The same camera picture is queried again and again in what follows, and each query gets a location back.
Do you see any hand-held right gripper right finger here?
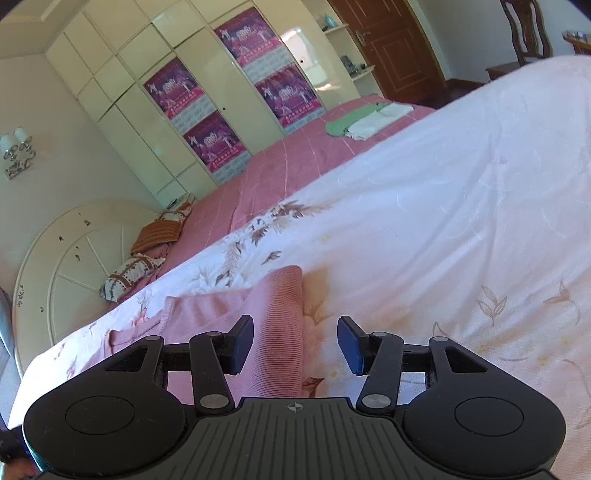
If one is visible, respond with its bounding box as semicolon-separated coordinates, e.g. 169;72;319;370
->
337;316;490;414

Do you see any cream corner shelf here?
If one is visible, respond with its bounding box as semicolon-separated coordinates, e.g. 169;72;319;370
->
316;11;377;84

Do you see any green folded cloth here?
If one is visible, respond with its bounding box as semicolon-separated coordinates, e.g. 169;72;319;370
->
324;104;393;137

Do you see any cream wardrobe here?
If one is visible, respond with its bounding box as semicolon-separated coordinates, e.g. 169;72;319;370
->
45;0;352;201

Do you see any wooden table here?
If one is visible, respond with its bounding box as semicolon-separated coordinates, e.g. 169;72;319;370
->
561;30;591;58

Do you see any dark wooden chair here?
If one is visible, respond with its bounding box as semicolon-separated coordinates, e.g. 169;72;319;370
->
486;0;555;84

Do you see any floral pillow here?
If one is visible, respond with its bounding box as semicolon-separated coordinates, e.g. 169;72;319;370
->
159;203;194;228
99;254;166;303

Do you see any floral quilt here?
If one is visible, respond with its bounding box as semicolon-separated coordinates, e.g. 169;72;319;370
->
9;55;591;432

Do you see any brown wooden door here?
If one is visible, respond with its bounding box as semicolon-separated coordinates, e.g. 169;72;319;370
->
328;0;448;104

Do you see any purple wall poster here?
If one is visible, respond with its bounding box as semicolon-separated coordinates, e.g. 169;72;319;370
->
143;58;219;132
254;62;322;130
213;6;289;79
182;111;252;181

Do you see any pink checked bed sheet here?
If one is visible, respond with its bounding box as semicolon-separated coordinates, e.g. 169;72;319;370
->
134;97;437;259

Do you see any round cream headboard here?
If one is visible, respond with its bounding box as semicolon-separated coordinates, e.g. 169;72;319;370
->
11;198;167;381

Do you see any glass wall lamp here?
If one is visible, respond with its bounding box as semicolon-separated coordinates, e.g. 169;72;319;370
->
0;127;38;181

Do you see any brown striped pillow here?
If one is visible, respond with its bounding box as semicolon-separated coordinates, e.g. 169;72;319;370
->
130;217;185;254

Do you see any white folded cloth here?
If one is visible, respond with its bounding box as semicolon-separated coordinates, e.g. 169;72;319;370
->
346;102;415;141

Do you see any pink knit sweater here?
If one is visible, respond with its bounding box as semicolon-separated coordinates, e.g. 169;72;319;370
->
107;265;305;407

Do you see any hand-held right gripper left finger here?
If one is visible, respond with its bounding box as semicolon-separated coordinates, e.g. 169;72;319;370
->
105;315;255;415

